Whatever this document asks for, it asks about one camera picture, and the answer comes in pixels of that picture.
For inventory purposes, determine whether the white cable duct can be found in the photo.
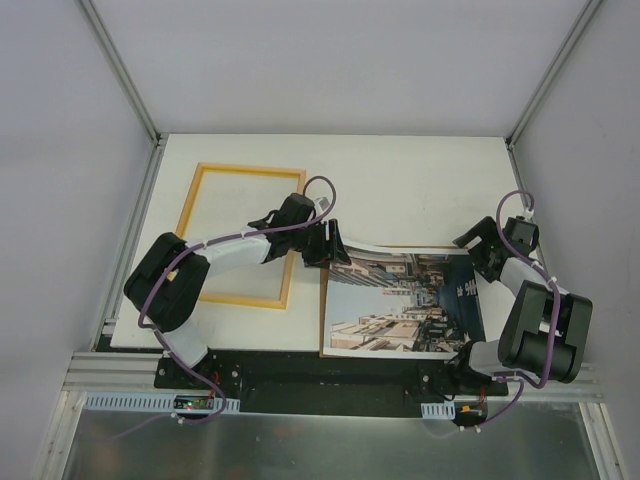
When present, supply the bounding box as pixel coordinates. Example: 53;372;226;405
420;401;456;421
85;392;240;415

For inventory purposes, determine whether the right aluminium corner post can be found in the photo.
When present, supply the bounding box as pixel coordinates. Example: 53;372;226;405
505;0;605;151

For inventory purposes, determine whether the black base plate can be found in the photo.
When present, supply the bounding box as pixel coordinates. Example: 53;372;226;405
154;349;508;416

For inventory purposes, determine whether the aluminium corner post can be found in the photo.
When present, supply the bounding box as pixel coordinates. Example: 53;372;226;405
75;0;163;145
505;0;605;151

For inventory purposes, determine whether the left aluminium corner post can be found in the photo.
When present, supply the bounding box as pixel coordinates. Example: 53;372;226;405
75;0;163;145

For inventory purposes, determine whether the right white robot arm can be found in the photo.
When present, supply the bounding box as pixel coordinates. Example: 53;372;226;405
447;216;593;395

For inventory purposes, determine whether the brown backing board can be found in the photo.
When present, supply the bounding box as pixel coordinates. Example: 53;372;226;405
318;244;487;359

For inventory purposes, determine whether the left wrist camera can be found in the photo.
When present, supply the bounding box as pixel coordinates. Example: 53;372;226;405
317;197;331;210

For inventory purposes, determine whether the street photo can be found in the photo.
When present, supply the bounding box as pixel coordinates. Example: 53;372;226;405
323;238;485;354

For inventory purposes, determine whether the yellow wooden picture frame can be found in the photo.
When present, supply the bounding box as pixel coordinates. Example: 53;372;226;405
176;163;307;310

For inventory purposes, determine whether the left white cable duct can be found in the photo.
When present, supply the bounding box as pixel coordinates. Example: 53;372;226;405
85;392;240;415

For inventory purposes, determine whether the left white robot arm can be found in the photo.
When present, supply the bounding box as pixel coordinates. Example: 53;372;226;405
124;193;351;389

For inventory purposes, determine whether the right white cable duct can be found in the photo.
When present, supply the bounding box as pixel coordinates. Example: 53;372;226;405
420;401;456;421

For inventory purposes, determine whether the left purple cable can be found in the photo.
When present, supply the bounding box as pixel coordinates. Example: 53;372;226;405
109;175;337;441

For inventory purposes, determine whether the aluminium front rail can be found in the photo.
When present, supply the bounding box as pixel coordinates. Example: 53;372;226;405
62;352;605;403

